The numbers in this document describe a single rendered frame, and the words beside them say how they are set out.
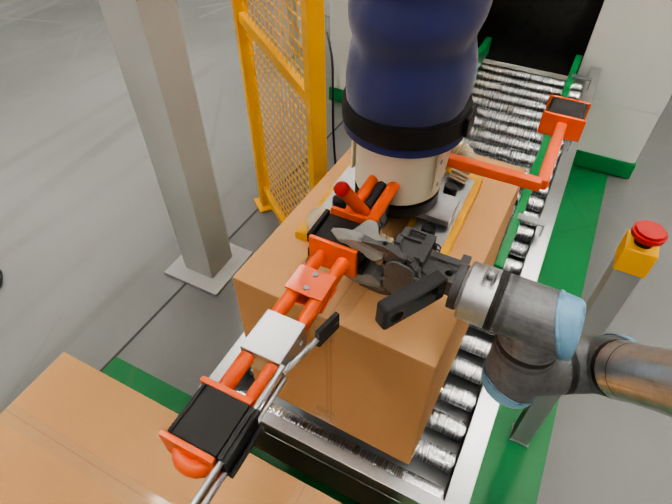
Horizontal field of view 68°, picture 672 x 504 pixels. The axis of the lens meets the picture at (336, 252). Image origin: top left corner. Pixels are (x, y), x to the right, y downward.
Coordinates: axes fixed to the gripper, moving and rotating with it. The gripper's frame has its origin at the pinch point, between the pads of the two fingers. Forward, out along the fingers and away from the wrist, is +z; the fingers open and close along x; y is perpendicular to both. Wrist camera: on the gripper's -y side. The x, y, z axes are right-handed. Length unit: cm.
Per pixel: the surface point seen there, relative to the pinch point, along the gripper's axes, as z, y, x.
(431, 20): -4.7, 18.9, 30.0
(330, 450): -3, -8, -59
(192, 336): 83, 30, -120
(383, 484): -17, -9, -59
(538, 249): -32, 83, -61
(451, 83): -8.2, 22.1, 20.2
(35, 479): 58, -44, -66
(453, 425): -26, 14, -65
